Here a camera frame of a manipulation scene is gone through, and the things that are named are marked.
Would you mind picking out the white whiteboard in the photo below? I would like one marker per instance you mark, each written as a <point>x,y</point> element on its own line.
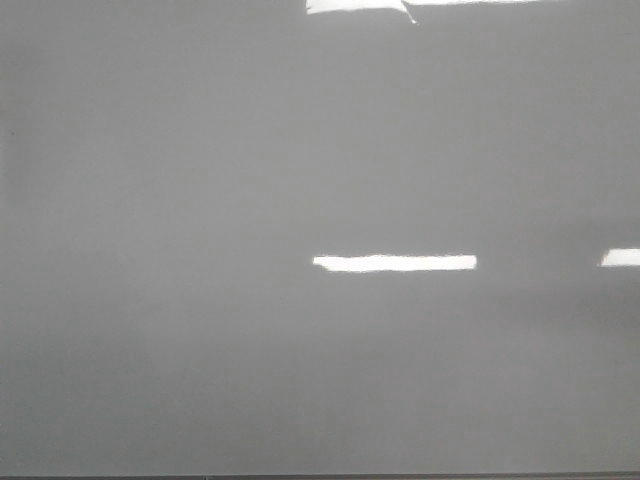
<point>240,239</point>

